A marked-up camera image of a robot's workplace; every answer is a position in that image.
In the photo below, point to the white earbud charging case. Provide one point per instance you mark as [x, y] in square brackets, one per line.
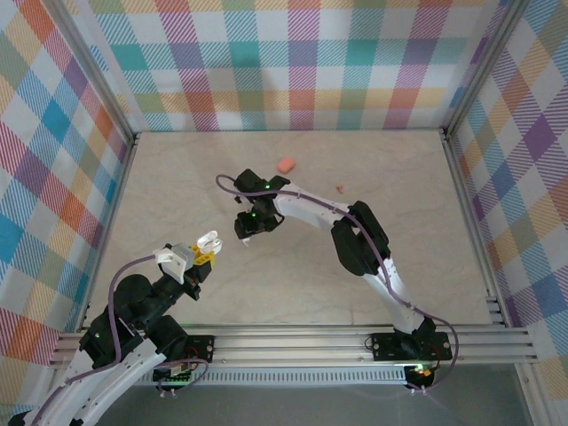
[208, 241]

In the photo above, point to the pink earbud charging case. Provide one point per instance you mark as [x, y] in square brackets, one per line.
[286, 164]

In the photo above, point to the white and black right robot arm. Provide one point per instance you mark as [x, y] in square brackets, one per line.
[310, 213]

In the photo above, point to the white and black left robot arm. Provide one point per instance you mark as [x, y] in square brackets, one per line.
[133, 377]

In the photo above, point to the small circuit board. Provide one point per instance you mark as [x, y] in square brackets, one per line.
[421, 373]
[175, 375]

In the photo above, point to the plaid backdrop cloth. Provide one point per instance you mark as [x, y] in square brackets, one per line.
[284, 66]
[35, 177]
[532, 177]

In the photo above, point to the aluminium side rail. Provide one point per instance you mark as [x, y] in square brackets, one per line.
[108, 231]
[464, 199]

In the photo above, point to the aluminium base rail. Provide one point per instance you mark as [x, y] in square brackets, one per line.
[293, 346]

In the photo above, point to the aluminium frame post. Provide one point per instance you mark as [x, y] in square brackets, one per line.
[483, 66]
[92, 66]

